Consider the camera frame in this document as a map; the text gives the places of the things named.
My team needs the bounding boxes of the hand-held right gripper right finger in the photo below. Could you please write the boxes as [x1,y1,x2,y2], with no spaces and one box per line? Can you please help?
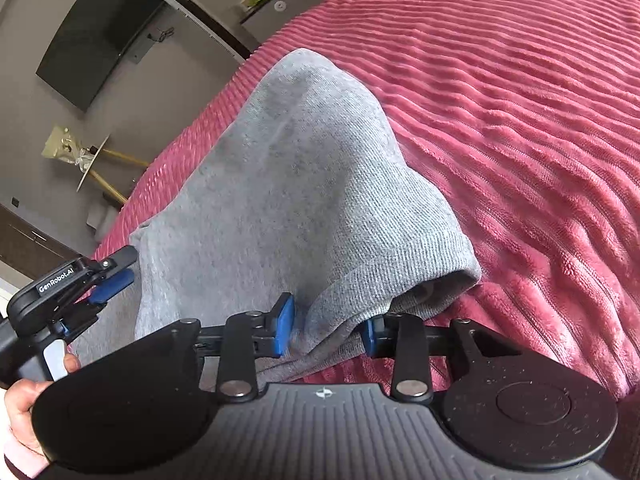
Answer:
[361,311,506,407]

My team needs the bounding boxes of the person's left forearm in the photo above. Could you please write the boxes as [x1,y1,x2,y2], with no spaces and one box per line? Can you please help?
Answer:
[0,437,53,480]

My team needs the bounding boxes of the dark wooden door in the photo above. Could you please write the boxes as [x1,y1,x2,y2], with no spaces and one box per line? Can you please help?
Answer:
[0,200,85,282]

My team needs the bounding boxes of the person's left hand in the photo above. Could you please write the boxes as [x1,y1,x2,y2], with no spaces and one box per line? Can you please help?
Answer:
[4,352,82,455]

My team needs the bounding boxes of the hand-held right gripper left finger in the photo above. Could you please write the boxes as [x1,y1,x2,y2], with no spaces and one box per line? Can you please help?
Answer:
[167,292,297,405]

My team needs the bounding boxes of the pink ribbed blanket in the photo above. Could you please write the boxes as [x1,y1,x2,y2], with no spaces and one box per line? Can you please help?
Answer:
[92,0,640,403]

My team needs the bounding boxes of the black wall television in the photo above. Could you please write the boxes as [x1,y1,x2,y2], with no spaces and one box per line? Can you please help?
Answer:
[36,0,167,112]

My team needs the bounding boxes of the grey drawstring pants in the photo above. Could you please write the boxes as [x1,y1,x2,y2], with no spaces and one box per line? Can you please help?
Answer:
[70,47,483,391]

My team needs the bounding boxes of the wrapped flower bouquet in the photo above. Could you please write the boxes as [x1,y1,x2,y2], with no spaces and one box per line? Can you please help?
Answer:
[46,125,97,172]

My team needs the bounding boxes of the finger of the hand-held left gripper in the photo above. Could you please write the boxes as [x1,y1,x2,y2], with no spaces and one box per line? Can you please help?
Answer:
[95,245,139,277]
[89,268,136,308]

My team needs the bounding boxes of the white drawer cabinet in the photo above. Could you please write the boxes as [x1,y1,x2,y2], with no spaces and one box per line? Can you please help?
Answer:
[239,0,327,56]

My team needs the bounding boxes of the white box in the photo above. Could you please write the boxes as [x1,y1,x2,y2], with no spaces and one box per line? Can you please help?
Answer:
[86,204,122,242]

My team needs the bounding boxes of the round gold-legged side table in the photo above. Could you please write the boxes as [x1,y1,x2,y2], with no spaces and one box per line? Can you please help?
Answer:
[76,133,152,207]

